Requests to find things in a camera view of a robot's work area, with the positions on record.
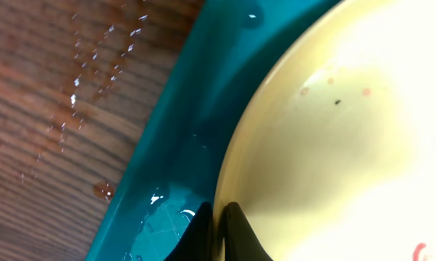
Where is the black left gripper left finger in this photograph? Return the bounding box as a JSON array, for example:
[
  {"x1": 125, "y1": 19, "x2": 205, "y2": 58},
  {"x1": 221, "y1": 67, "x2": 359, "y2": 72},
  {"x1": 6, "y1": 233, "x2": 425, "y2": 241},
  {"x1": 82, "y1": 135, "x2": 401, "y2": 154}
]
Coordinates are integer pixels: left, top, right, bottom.
[{"x1": 164, "y1": 202, "x2": 213, "y2": 261}]

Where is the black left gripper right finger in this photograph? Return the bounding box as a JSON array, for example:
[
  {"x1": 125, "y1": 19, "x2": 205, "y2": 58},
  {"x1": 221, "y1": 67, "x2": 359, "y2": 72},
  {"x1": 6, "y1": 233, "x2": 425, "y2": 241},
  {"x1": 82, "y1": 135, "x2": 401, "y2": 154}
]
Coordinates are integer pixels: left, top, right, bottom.
[{"x1": 219, "y1": 202, "x2": 272, "y2": 261}]

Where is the yellow plate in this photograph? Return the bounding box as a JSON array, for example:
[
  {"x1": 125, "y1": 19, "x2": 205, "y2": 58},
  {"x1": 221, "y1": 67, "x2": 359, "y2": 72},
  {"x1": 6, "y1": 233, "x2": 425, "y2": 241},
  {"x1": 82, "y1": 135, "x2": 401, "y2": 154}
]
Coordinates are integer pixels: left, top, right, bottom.
[{"x1": 213, "y1": 0, "x2": 436, "y2": 260}]

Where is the teal plastic tray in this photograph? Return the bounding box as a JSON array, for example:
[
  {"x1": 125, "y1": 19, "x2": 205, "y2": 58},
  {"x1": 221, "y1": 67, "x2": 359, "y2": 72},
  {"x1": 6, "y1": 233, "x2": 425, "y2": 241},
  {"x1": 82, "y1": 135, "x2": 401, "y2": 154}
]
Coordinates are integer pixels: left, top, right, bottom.
[{"x1": 87, "y1": 0, "x2": 337, "y2": 260}]

